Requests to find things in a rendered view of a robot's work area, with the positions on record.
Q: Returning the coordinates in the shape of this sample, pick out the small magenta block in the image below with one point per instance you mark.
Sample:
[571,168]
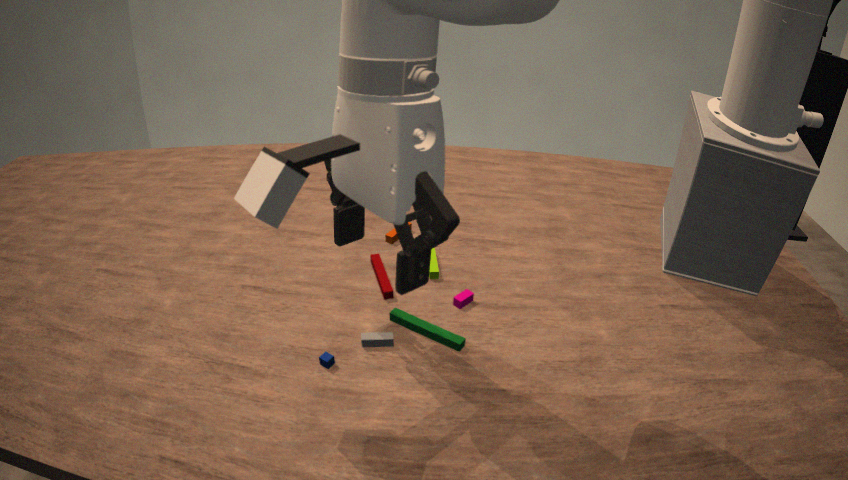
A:
[463,299]

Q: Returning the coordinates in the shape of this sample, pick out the orange rod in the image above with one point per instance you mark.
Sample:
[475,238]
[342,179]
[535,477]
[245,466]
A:
[392,237]

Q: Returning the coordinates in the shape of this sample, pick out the red rod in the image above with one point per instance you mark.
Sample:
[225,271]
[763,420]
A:
[381,276]

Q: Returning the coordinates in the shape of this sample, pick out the small blue cube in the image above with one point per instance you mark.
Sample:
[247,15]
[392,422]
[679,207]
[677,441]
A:
[327,360]

